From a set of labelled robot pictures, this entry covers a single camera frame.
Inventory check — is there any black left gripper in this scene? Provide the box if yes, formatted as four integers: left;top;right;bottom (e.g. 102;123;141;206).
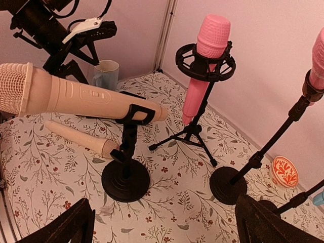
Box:
37;33;101;85

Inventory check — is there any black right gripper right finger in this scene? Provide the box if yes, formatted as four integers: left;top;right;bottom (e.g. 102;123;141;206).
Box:
235;195;323;243

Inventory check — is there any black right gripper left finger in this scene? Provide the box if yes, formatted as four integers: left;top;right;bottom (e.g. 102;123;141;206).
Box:
19;198;95;243

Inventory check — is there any beige microphone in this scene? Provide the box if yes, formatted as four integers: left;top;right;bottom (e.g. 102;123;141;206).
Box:
1;63;168;122
45;120;119;158

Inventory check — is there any black round stand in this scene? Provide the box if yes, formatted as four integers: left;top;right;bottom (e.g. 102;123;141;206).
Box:
101;104;155;203

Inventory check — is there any black microphone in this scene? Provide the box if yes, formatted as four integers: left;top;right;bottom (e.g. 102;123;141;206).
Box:
72;90;146;119

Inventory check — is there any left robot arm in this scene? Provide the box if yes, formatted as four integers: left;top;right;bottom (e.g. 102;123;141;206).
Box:
1;1;103;84

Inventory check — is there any black stand of blue microphone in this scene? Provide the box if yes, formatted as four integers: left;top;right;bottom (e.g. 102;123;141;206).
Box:
259;180;324;218

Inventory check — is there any black straight stand back middle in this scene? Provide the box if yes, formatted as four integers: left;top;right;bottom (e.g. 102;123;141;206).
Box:
210;67;323;205

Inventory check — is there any blue microphone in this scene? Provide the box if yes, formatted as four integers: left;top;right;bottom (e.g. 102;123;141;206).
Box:
313;191;324;206

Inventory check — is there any pink microphone on straight stand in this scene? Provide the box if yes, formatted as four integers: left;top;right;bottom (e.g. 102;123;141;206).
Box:
310;28;323;90

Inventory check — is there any blue ceramic mug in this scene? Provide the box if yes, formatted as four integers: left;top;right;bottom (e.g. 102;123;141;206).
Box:
92;60;119;91

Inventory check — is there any red patterned white bowl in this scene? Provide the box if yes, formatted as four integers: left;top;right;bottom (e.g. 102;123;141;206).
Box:
270;156;299;188

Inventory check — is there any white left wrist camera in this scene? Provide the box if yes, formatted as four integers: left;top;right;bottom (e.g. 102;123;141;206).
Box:
62;17;116;44

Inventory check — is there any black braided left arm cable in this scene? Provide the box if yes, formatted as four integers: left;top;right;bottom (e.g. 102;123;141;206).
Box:
53;0;113;21

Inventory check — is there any aluminium left corner post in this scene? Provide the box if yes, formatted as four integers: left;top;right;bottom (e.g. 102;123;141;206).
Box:
153;0;178;72

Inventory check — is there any black tripod shock mount stand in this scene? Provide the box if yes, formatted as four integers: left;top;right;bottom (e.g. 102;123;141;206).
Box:
148;41;236;167

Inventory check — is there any pink microphone in shock mount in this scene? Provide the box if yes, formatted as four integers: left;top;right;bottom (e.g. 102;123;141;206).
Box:
182;14;231;126

